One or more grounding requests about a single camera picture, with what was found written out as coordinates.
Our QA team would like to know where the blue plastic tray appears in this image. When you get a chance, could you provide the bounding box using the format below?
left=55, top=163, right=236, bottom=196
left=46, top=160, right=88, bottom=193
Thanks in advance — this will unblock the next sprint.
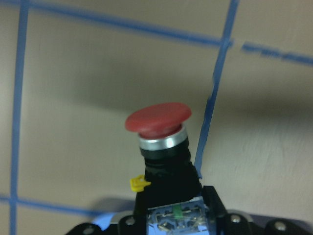
left=92, top=212, right=117, bottom=231

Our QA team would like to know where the red emergency stop button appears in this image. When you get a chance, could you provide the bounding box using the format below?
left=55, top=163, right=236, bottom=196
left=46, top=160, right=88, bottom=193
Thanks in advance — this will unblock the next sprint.
left=125, top=102, right=207, bottom=235

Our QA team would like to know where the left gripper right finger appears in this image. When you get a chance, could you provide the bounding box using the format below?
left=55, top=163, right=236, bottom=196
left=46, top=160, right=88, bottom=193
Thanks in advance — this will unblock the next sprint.
left=203, top=186, right=313, bottom=235

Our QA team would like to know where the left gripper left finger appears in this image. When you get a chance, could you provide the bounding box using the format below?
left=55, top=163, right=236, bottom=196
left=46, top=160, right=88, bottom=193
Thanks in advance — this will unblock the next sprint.
left=65, top=223, right=102, bottom=235

